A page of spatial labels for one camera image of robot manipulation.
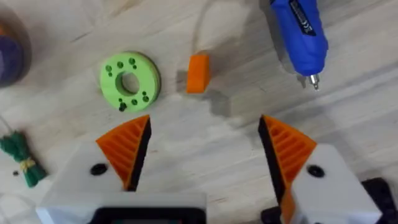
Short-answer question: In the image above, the green disc with holes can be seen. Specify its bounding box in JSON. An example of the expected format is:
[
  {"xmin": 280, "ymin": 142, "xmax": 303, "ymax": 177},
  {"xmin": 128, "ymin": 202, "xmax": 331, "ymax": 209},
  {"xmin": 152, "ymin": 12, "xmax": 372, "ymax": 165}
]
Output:
[{"xmin": 99, "ymin": 51, "xmax": 162, "ymax": 113}]

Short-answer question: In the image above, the brown tub of toy vegetables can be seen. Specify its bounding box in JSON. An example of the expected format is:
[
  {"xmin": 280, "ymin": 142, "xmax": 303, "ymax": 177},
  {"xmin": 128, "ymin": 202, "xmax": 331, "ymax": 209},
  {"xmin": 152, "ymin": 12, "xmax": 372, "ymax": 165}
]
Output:
[{"xmin": 0, "ymin": 9, "xmax": 32, "ymax": 90}]

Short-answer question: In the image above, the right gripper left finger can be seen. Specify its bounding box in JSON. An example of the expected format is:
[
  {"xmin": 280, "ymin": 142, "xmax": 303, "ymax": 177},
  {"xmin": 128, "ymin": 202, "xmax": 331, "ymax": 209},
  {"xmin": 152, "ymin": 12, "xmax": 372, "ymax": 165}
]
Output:
[{"xmin": 46, "ymin": 114, "xmax": 153, "ymax": 195}]

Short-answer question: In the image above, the orange ribbed wedge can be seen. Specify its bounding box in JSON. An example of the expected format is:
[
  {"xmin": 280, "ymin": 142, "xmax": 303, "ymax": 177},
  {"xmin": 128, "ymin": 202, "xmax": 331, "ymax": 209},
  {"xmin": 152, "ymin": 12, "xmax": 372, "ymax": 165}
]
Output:
[{"xmin": 185, "ymin": 54, "xmax": 211, "ymax": 95}]

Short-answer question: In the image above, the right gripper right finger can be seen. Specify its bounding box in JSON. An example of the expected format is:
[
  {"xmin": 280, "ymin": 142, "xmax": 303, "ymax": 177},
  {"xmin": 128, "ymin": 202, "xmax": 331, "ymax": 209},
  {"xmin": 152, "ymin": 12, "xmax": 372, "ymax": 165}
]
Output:
[{"xmin": 257, "ymin": 114, "xmax": 384, "ymax": 224}]

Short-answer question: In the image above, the green toy vegetable bundle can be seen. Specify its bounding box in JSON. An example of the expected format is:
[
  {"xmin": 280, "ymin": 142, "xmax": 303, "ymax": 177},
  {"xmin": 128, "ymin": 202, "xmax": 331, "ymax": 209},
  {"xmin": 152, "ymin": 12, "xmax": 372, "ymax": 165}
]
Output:
[{"xmin": 0, "ymin": 130, "xmax": 48, "ymax": 189}]

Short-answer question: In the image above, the blue electric screwdriver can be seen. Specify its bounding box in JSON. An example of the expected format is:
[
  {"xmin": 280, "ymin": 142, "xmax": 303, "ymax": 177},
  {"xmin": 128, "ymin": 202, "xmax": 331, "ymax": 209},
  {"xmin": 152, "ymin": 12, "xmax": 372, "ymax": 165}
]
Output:
[{"xmin": 269, "ymin": 0, "xmax": 330, "ymax": 91}]

